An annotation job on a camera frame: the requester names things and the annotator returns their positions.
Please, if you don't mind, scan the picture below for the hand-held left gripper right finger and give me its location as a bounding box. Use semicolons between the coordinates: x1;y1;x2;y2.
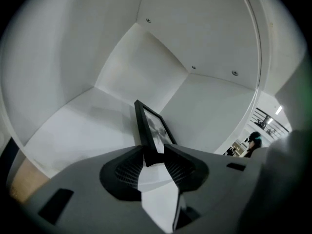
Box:
163;143;264;218

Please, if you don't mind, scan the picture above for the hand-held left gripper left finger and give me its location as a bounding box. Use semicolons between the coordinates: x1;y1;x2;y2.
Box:
25;144;170;234

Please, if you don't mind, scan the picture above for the framed black and white picture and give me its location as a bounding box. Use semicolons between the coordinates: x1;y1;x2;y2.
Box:
134;99;178;168

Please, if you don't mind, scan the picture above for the white shelf compartment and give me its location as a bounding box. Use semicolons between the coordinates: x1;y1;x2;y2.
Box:
0;0;263;180

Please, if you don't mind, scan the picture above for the brown cardboard box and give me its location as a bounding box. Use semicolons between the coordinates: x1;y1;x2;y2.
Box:
9;158;51;204

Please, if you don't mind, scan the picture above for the black balcony railing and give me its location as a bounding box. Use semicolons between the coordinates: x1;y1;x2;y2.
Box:
252;107;291;135

